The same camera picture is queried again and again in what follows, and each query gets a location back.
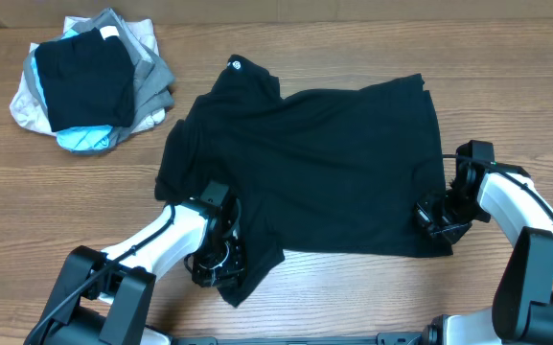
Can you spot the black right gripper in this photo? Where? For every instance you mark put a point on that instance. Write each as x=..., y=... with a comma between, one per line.
x=423, y=213

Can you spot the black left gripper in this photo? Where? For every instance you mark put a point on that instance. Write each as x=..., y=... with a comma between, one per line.
x=228, y=277

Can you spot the black t-shirt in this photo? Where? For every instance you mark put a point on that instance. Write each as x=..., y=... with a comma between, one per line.
x=323, y=170

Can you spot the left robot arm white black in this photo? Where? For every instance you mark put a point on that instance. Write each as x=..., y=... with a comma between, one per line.
x=103, y=297

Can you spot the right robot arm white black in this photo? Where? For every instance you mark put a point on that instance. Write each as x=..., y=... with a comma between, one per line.
x=522, y=309

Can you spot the folded light blue shirt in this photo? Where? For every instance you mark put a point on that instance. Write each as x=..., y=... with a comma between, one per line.
x=79, y=138

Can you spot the folded grey shirt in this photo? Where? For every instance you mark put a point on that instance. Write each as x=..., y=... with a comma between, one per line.
x=105, y=20

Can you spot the folded black shirt on pile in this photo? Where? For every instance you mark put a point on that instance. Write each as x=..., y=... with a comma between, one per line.
x=87, y=80

